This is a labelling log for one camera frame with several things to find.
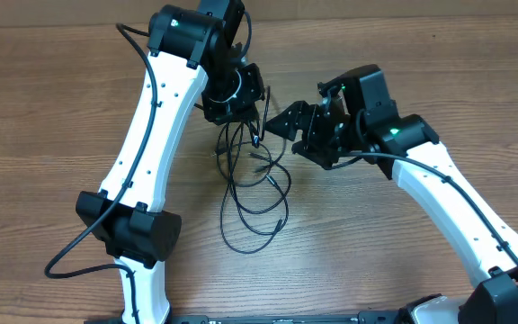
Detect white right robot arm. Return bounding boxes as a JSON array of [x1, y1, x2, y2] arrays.
[[266, 65, 518, 323]]

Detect black cable bundle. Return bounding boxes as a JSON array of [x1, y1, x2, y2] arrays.
[[211, 85, 293, 256]]

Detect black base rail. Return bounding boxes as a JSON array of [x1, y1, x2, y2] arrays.
[[83, 294, 485, 324]]

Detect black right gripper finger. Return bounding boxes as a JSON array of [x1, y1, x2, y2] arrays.
[[265, 101, 320, 140], [291, 140, 331, 169]]

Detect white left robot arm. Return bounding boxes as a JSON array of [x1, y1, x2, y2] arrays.
[[76, 0, 264, 323]]

